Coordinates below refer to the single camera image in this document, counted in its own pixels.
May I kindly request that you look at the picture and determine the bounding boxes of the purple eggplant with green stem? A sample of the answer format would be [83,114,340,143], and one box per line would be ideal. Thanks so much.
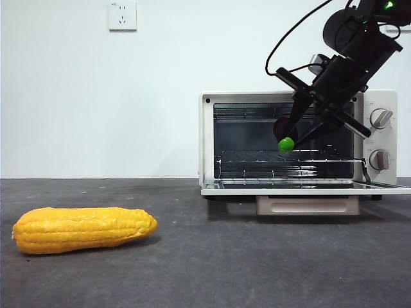
[274,117,295,154]

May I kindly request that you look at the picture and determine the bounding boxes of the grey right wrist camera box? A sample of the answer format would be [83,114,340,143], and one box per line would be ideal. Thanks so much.
[308,53,331,77]

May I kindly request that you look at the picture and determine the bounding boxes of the oven door with beige handle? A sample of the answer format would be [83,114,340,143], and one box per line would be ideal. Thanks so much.
[200,158,411,216]

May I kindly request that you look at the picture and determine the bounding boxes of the oven timer knob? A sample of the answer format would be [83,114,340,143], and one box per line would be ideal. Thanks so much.
[368,149,391,171]

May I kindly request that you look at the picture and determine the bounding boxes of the oven temperature knob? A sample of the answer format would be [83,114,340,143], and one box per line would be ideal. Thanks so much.
[369,108,394,131]

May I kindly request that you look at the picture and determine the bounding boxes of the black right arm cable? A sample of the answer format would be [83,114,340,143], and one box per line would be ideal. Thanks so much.
[265,0,354,76]

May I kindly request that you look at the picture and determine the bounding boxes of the yellow corn cob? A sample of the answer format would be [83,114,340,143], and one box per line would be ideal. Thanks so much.
[12,207,159,256]

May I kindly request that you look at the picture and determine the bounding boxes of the metal wire oven rack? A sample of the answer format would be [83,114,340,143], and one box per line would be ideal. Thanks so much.
[215,148,367,179]

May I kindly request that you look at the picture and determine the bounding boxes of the cream Toshiba toaster oven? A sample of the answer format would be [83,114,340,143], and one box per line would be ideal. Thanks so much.
[198,90,398,201]

